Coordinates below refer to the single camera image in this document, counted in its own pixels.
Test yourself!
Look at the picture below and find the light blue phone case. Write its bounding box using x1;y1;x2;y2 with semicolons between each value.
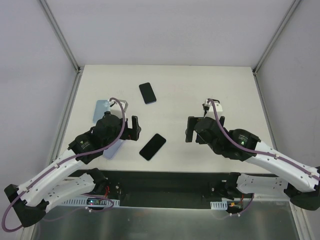
92;100;110;124

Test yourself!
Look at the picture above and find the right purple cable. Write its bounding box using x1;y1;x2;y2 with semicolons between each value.
207;98;320;181

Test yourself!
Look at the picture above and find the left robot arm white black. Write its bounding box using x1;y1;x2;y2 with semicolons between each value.
4;111;141;228

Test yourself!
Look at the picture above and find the black phone teal edge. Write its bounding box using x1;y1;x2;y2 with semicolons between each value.
139;133;167;161

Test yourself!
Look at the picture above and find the aluminium table rail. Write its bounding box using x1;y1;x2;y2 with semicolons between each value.
48;67;84;164
252;72;278;150

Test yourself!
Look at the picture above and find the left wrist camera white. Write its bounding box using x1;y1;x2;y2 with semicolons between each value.
108;100;129;119

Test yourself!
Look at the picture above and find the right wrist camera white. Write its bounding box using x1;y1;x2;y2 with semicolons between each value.
202;99;223;120

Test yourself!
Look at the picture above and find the aluminium frame post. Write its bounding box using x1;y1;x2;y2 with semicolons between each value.
252;0;303;76
37;0;81;74

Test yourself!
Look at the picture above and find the white cable duct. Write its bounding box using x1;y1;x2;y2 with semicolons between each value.
59;196;120;208
210;200;228;211

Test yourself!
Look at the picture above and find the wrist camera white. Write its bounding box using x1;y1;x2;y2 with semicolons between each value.
108;100;129;119
202;99;223;120

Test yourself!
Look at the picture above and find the right aluminium frame post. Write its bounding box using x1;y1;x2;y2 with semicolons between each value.
252;0;303;76

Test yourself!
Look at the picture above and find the left aluminium table rail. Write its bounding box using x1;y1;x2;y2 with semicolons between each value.
48;67;84;164

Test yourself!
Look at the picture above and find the purple cable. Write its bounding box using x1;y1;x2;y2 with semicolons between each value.
1;97;127;232
207;98;320;181

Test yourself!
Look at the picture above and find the left white cable duct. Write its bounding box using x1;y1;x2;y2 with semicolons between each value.
59;196;120;208

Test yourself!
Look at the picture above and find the metal sheet front panel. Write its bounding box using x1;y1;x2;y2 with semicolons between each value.
32;201;299;240

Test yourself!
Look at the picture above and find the right aluminium table rail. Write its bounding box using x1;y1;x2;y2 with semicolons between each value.
252;72;278;150

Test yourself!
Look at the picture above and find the left aluminium frame post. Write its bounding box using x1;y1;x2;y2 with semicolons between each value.
37;0;81;74

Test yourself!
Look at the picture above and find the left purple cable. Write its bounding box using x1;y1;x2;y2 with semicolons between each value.
1;97;127;232

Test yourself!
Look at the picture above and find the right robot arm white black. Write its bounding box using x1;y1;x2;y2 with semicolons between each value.
185;116;320;211

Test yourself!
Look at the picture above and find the lavender phone case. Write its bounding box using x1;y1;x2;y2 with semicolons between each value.
102;139;125;160

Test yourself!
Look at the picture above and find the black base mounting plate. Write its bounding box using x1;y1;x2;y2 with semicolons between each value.
102;170;252;209

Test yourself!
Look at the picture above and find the black phone blue edge far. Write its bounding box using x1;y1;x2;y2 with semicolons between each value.
139;82;157;105

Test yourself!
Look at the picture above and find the right white cable duct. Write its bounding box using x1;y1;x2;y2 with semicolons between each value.
210;200;228;211

